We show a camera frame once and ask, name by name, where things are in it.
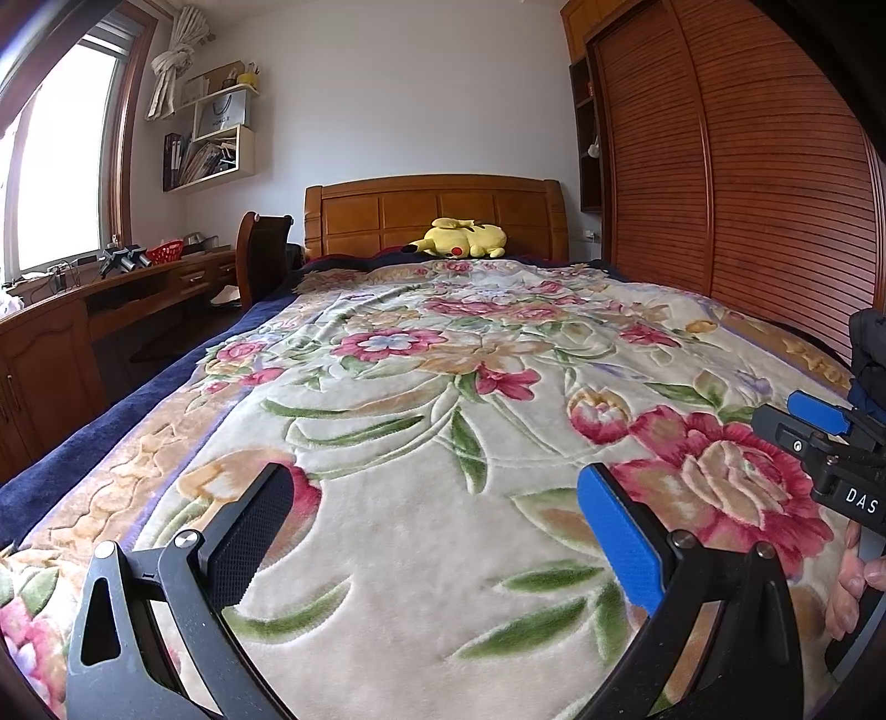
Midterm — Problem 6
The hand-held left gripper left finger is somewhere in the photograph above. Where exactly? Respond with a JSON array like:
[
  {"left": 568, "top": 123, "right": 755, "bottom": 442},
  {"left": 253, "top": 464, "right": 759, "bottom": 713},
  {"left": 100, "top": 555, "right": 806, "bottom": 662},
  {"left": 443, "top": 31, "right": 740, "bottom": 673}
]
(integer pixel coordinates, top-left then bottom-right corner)
[{"left": 65, "top": 462, "right": 296, "bottom": 720}]

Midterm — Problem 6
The yellow plush toy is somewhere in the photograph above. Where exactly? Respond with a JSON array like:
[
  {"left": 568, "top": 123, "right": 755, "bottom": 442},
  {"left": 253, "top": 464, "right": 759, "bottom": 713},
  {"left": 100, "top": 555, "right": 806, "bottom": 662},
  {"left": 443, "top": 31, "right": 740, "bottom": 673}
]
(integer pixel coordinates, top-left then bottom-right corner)
[{"left": 401, "top": 217, "right": 508, "bottom": 260}]

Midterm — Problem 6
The wooden bed headboard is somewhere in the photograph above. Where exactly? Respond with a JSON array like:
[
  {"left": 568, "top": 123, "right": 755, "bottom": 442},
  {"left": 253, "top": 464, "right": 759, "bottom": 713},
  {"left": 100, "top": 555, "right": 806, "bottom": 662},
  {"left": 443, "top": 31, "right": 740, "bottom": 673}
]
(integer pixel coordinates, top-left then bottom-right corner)
[{"left": 303, "top": 174, "right": 570, "bottom": 268}]

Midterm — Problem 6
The person's right hand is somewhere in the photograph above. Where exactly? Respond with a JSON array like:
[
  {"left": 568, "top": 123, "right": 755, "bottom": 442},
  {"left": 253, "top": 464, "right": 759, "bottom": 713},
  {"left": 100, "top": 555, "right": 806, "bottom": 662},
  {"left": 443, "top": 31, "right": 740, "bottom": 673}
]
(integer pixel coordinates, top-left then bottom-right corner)
[{"left": 823, "top": 519, "right": 886, "bottom": 641}]

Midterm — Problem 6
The white paper bag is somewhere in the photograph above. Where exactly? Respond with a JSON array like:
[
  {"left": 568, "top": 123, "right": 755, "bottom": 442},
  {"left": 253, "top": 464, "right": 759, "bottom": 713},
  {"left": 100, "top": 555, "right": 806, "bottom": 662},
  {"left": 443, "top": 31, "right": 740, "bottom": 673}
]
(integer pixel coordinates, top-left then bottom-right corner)
[{"left": 195, "top": 93, "right": 249, "bottom": 136}]

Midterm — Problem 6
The black desk gadget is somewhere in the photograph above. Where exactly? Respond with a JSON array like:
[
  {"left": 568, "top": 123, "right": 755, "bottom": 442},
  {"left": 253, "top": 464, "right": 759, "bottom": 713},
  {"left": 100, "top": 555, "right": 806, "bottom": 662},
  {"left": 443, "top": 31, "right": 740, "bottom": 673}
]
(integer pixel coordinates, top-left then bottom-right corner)
[{"left": 99, "top": 242, "right": 150, "bottom": 278}]

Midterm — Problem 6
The floral quilt bed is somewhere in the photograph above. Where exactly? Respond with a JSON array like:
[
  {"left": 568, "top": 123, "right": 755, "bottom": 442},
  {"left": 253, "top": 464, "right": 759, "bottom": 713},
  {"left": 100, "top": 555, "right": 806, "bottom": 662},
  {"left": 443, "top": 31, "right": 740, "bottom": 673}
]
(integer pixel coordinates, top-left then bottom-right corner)
[{"left": 0, "top": 256, "right": 886, "bottom": 720}]

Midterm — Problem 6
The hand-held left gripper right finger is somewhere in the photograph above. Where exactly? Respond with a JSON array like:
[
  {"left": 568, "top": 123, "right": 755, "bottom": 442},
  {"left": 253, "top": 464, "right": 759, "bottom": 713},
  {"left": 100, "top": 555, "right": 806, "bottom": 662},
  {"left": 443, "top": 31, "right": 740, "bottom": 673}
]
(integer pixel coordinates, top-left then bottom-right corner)
[{"left": 576, "top": 462, "right": 804, "bottom": 720}]

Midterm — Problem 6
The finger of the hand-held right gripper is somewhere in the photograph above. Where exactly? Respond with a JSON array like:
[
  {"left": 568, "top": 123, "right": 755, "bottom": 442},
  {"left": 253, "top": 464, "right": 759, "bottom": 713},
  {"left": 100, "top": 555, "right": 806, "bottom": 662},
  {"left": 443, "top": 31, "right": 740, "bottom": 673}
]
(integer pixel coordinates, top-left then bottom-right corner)
[
  {"left": 751, "top": 405, "right": 835, "bottom": 496},
  {"left": 787, "top": 389, "right": 886, "bottom": 444}
]

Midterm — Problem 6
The row of books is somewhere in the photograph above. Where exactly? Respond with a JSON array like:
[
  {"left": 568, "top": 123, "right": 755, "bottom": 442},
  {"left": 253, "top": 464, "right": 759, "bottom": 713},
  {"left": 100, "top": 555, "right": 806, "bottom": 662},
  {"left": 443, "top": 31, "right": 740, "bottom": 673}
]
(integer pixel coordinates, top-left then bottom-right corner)
[{"left": 164, "top": 131, "right": 240, "bottom": 191}]

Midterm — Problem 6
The wooden chair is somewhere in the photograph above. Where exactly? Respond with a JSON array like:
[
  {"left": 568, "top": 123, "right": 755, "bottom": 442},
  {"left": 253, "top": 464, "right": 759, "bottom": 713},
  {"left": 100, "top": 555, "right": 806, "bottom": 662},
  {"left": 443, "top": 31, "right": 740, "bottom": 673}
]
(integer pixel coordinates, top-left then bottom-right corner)
[{"left": 235, "top": 211, "right": 295, "bottom": 312}]

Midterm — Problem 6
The dark wooden corner shelf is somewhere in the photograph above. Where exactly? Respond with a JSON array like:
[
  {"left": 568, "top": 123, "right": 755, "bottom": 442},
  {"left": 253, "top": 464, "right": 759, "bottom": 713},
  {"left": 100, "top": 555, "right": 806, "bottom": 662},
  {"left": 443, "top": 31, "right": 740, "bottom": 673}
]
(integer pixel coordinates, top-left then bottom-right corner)
[{"left": 569, "top": 55, "right": 610, "bottom": 214}]

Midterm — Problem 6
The wooden slatted wardrobe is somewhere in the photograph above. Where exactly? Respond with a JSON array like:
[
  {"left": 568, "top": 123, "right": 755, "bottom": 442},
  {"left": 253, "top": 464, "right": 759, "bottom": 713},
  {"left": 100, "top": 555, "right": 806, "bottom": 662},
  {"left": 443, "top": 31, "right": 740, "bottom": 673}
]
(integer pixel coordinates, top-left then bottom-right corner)
[{"left": 559, "top": 0, "right": 886, "bottom": 368}]

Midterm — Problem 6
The tied beige curtain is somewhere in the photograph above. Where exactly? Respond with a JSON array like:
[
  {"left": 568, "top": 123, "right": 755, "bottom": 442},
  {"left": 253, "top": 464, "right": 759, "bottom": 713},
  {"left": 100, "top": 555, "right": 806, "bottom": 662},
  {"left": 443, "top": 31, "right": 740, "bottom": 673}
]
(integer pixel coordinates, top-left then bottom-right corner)
[{"left": 145, "top": 6, "right": 212, "bottom": 122}]

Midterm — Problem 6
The wood-framed window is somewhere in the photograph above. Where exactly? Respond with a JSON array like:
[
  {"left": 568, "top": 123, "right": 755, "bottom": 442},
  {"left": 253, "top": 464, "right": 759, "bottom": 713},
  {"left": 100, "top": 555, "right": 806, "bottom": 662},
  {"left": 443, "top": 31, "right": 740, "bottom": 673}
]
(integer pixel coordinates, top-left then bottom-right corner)
[{"left": 0, "top": 0, "right": 157, "bottom": 278}]

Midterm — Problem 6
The white wall shelf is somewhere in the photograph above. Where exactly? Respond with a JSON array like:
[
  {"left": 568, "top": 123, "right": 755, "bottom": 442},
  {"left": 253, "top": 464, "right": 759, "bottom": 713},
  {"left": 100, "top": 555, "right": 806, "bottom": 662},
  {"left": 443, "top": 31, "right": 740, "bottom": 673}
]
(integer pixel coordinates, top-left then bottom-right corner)
[{"left": 162, "top": 83, "right": 260, "bottom": 193}]

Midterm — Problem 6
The wooden desk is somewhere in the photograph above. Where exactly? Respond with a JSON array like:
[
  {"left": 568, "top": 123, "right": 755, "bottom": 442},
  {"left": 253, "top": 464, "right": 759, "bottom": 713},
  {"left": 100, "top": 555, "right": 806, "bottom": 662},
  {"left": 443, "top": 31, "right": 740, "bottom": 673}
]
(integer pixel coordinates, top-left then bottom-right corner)
[{"left": 0, "top": 245, "right": 240, "bottom": 479}]

